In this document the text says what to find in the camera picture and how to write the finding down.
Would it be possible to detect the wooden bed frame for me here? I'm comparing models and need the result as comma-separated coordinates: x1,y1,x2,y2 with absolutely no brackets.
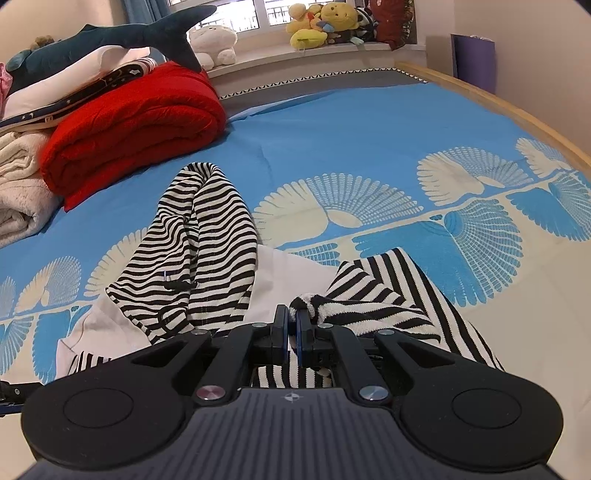
394,60,590,178

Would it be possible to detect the white folded quilt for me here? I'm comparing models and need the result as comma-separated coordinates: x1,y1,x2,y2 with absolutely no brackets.
2,46,157,120

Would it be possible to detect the blue curtain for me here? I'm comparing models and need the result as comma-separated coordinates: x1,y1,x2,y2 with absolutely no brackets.
121,0,170,24

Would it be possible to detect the white plush toy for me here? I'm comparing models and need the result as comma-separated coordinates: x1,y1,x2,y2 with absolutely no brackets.
189,25,238,71

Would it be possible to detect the cream folded blanket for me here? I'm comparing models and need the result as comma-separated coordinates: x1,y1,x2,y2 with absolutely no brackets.
1,132,60,247

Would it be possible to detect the dark red cushion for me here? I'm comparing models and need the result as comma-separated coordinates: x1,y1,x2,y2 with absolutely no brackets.
366,0,417,50

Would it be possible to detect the red folded blanket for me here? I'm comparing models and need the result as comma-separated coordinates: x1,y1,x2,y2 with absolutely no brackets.
40,61,226,211

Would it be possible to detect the blue cream patterned bedsheet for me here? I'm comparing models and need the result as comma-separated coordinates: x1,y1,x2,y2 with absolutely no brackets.
1,84,590,479

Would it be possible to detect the yellow duck plush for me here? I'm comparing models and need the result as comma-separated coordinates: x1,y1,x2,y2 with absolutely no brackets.
286,3,322,35

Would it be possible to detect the black white striped hooded garment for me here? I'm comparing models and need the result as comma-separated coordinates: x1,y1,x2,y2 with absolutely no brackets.
56,163,499,377

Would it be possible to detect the yellow plush toy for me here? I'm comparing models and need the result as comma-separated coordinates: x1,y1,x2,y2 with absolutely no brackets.
287,2,365,50

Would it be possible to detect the pink cloth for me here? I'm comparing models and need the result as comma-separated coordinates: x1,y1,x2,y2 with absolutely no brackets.
0,63,13,117

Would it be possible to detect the dark navy patterned cloth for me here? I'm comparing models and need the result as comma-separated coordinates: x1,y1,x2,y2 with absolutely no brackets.
1,57,157,134

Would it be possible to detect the dark blue shark plush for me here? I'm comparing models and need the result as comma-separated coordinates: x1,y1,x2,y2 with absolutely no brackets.
5,5,216,94

